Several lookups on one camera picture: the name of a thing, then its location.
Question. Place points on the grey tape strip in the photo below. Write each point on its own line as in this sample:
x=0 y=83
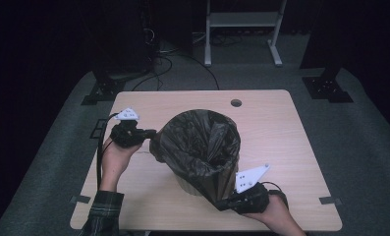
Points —
x=80 y=199
x=330 y=200

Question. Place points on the black plastic garbage bag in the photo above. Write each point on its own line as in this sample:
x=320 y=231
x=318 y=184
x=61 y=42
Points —
x=199 y=150

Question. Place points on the green plastic bucket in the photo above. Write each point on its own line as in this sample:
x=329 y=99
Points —
x=187 y=185

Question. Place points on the person's right hand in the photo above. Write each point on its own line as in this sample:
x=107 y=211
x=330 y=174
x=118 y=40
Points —
x=277 y=216

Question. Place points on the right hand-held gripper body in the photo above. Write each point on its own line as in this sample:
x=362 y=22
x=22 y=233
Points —
x=253 y=198

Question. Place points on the black metal stand base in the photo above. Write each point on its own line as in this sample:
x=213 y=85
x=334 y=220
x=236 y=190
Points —
x=326 y=88
x=104 y=90

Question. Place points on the white metal stand frame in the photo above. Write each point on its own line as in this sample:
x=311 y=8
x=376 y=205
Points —
x=245 y=19

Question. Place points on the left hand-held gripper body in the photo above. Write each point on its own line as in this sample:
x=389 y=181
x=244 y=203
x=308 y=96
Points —
x=127 y=134

